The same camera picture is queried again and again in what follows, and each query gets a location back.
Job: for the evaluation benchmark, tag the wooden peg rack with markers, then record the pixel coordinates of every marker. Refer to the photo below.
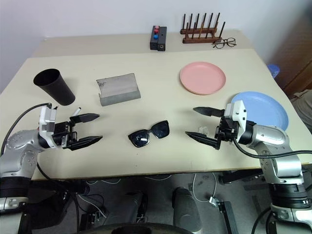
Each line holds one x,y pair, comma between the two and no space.
197,39

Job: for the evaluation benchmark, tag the beige cloth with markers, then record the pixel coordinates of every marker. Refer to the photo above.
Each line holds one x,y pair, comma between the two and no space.
303,107

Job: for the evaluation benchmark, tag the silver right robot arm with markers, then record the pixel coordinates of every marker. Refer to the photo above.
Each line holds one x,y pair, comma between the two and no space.
273,136

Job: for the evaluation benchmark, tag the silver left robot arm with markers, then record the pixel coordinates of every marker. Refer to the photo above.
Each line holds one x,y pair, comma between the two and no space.
22,156

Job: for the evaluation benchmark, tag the grey rounded shell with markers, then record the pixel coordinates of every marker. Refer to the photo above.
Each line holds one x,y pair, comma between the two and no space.
185,209
132,207

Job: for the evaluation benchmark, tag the black sunglasses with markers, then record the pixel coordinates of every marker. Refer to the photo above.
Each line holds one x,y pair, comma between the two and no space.
140,140

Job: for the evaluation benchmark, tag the white marker pen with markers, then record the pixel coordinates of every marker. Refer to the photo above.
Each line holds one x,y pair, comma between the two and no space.
77,111

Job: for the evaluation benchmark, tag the grey glasses case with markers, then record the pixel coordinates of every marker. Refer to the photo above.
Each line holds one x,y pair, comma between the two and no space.
117,87

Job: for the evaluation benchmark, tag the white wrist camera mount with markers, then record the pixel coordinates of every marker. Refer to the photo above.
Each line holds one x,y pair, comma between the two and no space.
45,117
240,111

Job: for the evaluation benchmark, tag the blue plastic stool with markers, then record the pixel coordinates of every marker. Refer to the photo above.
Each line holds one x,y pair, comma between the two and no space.
274,70

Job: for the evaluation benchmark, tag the black-rimmed eyeglasses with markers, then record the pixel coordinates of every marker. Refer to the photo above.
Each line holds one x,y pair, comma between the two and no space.
226,42

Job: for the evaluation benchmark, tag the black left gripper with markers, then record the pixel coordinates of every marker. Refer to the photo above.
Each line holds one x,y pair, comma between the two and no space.
61,130

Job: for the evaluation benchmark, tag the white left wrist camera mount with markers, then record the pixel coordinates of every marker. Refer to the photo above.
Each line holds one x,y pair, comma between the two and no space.
45,117

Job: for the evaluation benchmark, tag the small clear plastic object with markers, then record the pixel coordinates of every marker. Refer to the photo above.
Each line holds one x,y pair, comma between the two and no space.
203,129

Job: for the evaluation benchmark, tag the blue plate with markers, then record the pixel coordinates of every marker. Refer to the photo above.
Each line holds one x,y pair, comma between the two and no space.
265,109

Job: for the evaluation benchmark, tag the brown wooden cabinet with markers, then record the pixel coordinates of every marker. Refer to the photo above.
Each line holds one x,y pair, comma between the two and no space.
299,48

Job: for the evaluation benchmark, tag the pink plate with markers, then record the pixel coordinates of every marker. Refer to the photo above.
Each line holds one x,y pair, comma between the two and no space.
202,78

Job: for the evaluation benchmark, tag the black box with coloured buttons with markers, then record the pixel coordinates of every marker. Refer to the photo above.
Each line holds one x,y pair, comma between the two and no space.
154,41

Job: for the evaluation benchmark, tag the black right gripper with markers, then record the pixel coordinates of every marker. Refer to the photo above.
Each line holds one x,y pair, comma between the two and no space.
225,132

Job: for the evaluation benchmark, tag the black plastic cup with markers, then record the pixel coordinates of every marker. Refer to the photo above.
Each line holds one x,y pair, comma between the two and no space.
58,90

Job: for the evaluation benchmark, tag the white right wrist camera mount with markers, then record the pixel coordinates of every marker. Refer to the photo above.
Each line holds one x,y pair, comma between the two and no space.
240,111

